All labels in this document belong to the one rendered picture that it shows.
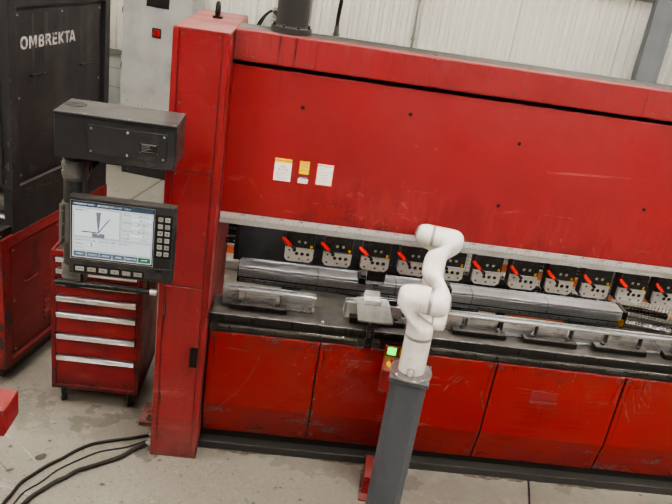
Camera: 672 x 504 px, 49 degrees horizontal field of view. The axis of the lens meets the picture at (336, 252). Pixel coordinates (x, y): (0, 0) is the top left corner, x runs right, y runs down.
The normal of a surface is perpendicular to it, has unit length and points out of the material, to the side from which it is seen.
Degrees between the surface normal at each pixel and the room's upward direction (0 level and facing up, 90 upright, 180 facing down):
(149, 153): 90
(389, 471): 90
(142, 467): 0
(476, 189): 90
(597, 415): 90
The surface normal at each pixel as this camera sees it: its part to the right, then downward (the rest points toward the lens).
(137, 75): -0.20, 0.35
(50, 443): 0.15, -0.91
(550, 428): 0.02, 0.39
